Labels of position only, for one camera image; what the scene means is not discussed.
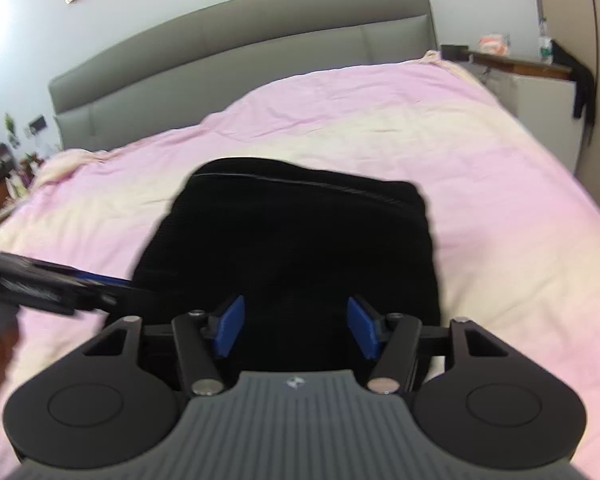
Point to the dark wall socket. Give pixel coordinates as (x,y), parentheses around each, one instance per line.
(37,124)

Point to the green potted plant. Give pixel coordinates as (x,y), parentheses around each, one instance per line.
(11,130)

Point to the beige wardrobe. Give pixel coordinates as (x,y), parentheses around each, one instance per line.
(580,10)

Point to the pink tissue pack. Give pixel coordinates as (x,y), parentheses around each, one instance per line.
(494,45)

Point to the small black box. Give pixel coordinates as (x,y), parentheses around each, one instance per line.
(454,52)

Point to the green label bottle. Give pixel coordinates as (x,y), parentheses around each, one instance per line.
(545,45)

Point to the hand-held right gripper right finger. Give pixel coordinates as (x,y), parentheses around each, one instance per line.
(362,327)

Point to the pink floral bedsheet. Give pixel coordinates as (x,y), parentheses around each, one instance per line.
(505,220)

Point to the black pants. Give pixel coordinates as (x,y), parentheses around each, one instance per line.
(290,240)

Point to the black hanging cloth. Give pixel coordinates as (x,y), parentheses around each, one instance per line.
(580,85)

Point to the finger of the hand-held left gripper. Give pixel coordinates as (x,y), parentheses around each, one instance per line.
(110,290)

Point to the grey padded headboard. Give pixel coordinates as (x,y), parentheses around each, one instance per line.
(220,55)

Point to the white bedside cabinet wooden top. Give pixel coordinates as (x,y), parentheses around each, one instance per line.
(535,90)

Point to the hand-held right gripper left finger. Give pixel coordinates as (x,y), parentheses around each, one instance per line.
(230,327)

